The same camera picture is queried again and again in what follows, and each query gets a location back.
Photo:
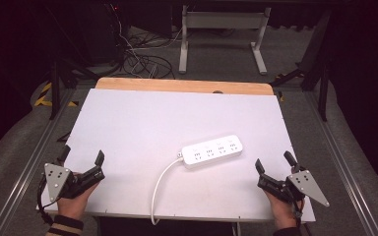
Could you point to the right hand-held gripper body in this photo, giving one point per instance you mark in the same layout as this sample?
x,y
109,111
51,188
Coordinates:
x,y
305,185

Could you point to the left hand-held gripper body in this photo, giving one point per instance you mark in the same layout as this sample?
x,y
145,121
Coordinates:
x,y
57,178

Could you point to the white power strip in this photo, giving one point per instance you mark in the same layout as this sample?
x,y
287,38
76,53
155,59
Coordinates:
x,y
211,151

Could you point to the person's left hand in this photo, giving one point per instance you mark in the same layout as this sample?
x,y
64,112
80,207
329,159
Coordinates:
x,y
74,206

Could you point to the person's right hand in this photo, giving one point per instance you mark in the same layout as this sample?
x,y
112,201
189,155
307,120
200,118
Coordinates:
x,y
283,213

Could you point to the yellow black hazard tape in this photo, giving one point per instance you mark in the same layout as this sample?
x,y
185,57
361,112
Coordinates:
x,y
44,98

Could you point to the black metal stand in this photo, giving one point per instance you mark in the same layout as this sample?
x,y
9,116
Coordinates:
x,y
321,65
55,91

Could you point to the white board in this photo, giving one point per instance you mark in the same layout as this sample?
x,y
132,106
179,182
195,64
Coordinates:
x,y
164,124

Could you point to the wooden table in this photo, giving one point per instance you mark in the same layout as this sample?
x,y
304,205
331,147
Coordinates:
x,y
177,86

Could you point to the dark equipment cabinet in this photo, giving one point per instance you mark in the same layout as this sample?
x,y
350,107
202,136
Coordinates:
x,y
101,32

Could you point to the aluminium floor rail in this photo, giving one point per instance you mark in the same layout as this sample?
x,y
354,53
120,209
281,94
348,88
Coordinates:
x,y
341,164
29,164

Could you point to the white metal desk frame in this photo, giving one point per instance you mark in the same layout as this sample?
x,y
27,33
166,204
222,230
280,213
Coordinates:
x,y
223,20

